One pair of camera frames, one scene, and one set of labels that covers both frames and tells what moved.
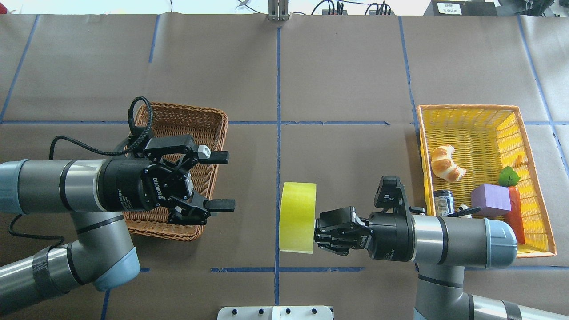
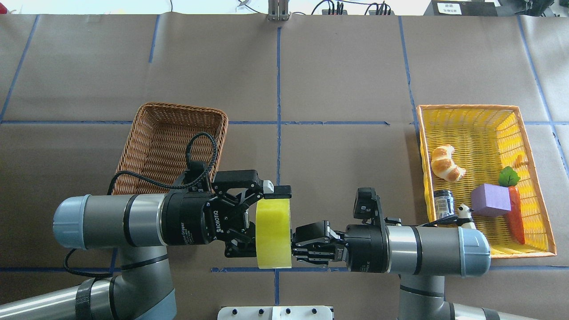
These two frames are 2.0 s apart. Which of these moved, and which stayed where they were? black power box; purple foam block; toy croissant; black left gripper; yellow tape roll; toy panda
Moved: black left gripper; yellow tape roll
Stayed: toy croissant; toy panda; black power box; purple foam block
